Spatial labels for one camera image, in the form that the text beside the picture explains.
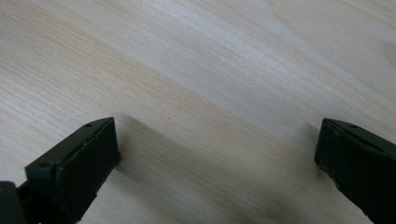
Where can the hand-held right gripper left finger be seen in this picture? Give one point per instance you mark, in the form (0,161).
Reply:
(77,174)

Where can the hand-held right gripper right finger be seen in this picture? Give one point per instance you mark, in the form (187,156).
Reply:
(358,165)

